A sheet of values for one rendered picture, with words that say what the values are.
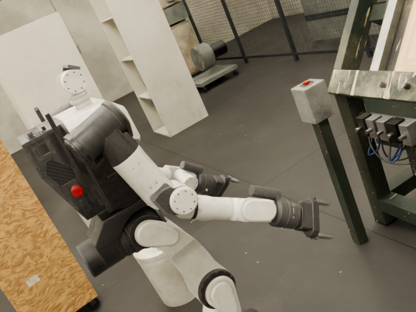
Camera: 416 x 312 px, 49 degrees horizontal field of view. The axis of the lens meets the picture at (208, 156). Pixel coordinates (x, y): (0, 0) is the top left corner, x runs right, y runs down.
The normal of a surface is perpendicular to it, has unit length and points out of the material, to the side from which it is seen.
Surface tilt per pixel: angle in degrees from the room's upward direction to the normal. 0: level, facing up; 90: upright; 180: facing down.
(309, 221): 67
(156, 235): 90
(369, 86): 51
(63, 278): 90
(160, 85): 90
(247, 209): 78
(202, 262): 90
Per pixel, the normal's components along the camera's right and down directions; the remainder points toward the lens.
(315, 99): 0.39, 0.19
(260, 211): 0.37, -0.04
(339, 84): -0.89, -0.17
